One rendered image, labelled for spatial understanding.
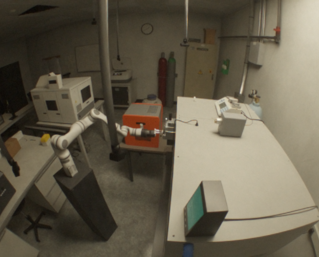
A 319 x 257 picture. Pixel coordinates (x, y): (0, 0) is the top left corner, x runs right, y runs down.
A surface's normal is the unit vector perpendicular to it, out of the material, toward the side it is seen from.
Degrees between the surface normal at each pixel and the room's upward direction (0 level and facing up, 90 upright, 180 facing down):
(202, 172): 0
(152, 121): 90
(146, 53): 90
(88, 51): 90
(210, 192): 0
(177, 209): 0
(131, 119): 90
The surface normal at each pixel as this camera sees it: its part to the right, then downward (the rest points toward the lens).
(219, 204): 0.02, -0.85
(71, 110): -0.12, 0.53
